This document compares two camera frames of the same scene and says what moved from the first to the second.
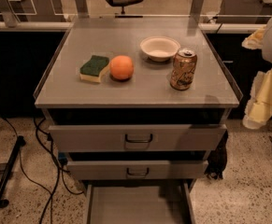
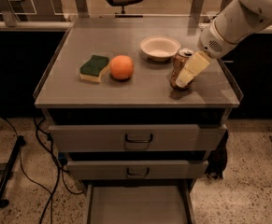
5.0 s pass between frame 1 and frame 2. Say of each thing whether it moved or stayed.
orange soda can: stayed
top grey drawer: stayed
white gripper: moved
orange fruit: stayed
